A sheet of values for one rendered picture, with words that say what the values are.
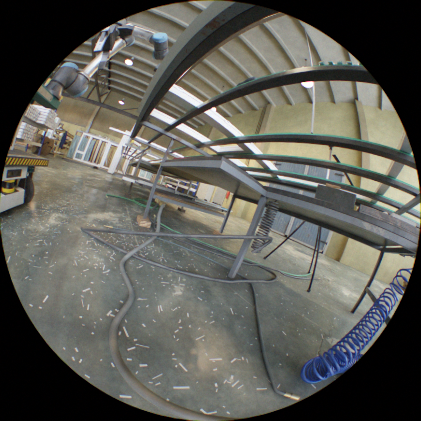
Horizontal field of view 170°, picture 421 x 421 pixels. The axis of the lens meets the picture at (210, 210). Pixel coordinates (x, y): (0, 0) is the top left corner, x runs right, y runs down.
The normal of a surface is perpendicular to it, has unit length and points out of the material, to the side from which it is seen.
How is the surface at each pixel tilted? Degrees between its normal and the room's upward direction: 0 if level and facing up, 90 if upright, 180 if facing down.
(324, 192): 90
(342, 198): 90
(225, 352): 0
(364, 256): 90
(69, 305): 0
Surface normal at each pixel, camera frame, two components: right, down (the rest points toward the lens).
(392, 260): -0.73, -0.22
